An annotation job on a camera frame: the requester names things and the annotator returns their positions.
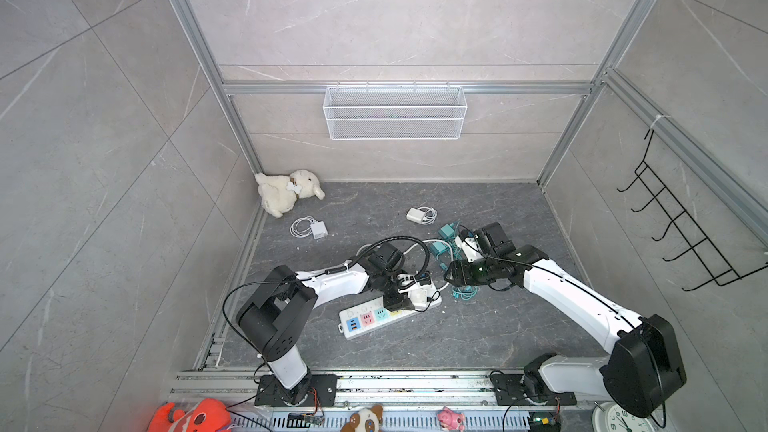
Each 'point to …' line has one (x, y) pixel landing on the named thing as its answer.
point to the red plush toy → (205, 415)
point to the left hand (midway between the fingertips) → (410, 288)
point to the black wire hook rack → (666, 207)
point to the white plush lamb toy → (278, 194)
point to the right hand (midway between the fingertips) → (453, 273)
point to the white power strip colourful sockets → (372, 315)
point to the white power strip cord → (416, 245)
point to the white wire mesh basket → (426, 110)
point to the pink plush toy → (450, 421)
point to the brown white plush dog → (365, 420)
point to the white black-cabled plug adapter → (423, 297)
